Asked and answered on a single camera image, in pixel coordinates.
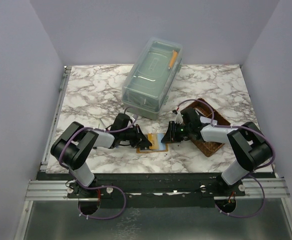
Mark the orange credit card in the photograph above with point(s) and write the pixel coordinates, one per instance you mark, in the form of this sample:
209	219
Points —
153	138

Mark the clear plastic storage box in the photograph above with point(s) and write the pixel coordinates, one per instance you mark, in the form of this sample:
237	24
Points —
146	88

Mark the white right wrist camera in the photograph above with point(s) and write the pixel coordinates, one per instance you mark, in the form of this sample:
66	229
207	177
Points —
178	117

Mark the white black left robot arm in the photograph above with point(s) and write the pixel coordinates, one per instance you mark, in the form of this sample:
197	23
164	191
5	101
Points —
73	146

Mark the tan card holder wallet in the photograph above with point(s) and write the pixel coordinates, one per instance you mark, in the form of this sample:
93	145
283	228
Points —
162	147

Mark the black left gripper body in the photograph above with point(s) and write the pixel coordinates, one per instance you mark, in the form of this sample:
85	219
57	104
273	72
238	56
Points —
131	135

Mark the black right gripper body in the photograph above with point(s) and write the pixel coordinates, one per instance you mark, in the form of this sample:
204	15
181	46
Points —
182	131

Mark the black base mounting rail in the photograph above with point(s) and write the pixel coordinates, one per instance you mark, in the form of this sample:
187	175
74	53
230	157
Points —
156	190

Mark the grey credit card stack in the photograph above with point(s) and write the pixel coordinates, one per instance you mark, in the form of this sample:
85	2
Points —
205	120

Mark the brown woven divided basket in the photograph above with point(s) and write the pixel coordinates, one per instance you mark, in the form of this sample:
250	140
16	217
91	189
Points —
208	148

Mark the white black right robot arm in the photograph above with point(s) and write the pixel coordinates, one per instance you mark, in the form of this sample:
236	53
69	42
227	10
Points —
248	144

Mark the orange utility knife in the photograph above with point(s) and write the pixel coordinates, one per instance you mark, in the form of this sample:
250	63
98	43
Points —
173	59

